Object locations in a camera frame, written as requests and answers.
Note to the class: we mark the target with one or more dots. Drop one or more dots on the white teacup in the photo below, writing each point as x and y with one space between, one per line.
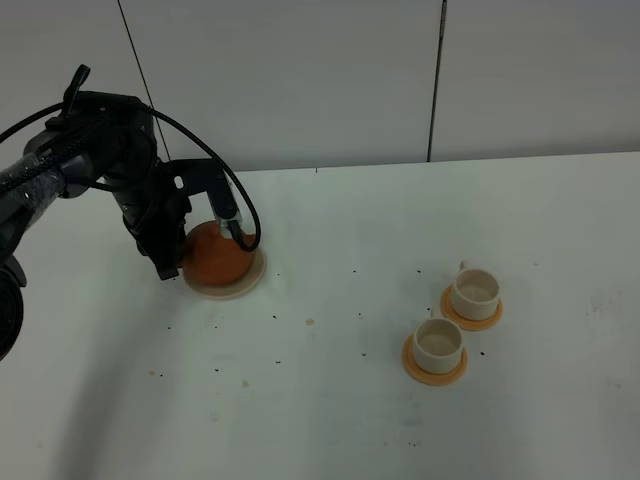
475 292
437 345

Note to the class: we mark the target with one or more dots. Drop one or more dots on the near orange coaster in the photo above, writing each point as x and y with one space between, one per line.
428 378

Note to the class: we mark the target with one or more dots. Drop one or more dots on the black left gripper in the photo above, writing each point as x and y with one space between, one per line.
106 142

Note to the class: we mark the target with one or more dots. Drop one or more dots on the orange coaster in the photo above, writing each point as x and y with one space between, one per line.
448 312
428 378

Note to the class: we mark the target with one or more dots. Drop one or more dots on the far orange coaster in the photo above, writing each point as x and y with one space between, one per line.
448 312

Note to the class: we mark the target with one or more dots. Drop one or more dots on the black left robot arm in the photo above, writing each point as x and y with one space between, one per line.
16 220

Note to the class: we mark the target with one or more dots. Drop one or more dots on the cream round teapot saucer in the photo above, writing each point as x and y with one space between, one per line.
245 284

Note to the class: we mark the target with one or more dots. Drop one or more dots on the near white teacup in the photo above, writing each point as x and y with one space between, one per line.
437 345

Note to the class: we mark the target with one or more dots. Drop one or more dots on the far white teacup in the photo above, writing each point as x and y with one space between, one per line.
475 292

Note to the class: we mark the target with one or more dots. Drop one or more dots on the brown clay teapot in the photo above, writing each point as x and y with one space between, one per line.
210 259

